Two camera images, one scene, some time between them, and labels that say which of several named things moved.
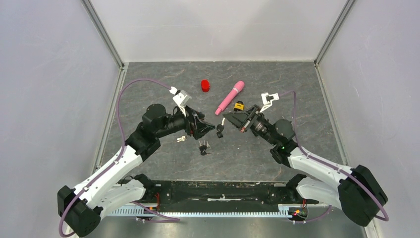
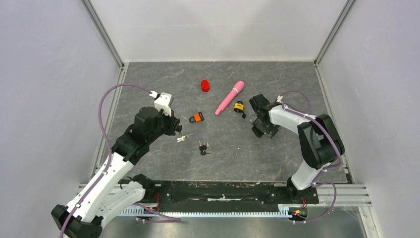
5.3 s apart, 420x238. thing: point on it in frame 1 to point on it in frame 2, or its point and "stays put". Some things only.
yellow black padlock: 239,106 stays put
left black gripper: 200,128 to 173,122
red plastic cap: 205,86 stays put
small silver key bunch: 183,138 stays put
